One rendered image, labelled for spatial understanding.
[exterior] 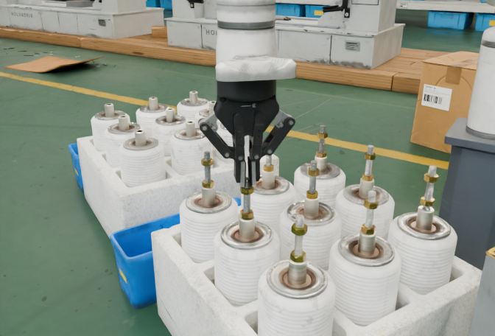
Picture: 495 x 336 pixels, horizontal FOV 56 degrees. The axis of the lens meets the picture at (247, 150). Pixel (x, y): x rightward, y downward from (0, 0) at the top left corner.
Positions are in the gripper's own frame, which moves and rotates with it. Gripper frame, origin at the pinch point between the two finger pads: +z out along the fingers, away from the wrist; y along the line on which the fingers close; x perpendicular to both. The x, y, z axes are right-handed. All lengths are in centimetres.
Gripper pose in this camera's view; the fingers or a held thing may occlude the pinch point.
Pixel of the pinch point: (247, 171)
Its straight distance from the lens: 63.8
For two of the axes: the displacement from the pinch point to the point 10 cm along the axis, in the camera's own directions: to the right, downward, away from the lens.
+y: -9.8, 0.7, -1.7
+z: 0.0, 9.3, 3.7
